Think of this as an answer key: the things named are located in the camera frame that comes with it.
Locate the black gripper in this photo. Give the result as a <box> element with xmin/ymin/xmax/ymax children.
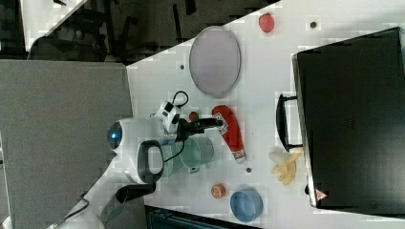
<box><xmin>176</xmin><ymin>117</ymin><xmax>224</xmax><ymax>142</ymax></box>

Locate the red ketchup bottle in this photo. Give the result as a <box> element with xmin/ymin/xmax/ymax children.
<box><xmin>211</xmin><ymin>105</ymin><xmax>246</xmax><ymax>164</ymax></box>

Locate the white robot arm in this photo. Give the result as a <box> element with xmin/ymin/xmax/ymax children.
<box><xmin>47</xmin><ymin>116</ymin><xmax>223</xmax><ymax>229</ymax></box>

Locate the small red tomato toy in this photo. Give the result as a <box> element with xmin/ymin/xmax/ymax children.
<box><xmin>188</xmin><ymin>112</ymin><xmax>199</xmax><ymax>121</ymax></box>

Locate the teal metal pot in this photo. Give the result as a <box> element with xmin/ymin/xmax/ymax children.
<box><xmin>180</xmin><ymin>136</ymin><xmax>214</xmax><ymax>174</ymax></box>

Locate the grey round plate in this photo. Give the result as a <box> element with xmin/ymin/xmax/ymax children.
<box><xmin>189</xmin><ymin>26</ymin><xmax>241</xmax><ymax>98</ymax></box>

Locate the yellow banana bunch toy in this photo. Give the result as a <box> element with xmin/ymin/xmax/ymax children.
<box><xmin>268</xmin><ymin>147</ymin><xmax>304</xmax><ymax>186</ymax></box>

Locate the blue bowl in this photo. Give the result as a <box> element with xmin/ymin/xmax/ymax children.
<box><xmin>230</xmin><ymin>188</ymin><xmax>264</xmax><ymax>222</ymax></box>

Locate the large black cylinder cup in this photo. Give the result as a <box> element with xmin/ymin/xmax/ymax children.
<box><xmin>115</xmin><ymin>183</ymin><xmax>156</xmax><ymax>203</ymax></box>

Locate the red strawberry toy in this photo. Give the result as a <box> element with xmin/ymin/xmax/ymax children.
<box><xmin>259</xmin><ymin>13</ymin><xmax>275</xmax><ymax>33</ymax></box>

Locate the black toaster oven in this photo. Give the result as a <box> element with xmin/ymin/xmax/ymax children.
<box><xmin>292</xmin><ymin>27</ymin><xmax>405</xmax><ymax>219</ymax></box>

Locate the black camera cable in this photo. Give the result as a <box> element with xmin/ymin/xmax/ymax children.
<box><xmin>162</xmin><ymin>90</ymin><xmax>189</xmax><ymax>163</ymax></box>

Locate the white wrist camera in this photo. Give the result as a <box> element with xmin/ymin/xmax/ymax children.
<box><xmin>153</xmin><ymin>101</ymin><xmax>181</xmax><ymax>133</ymax></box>

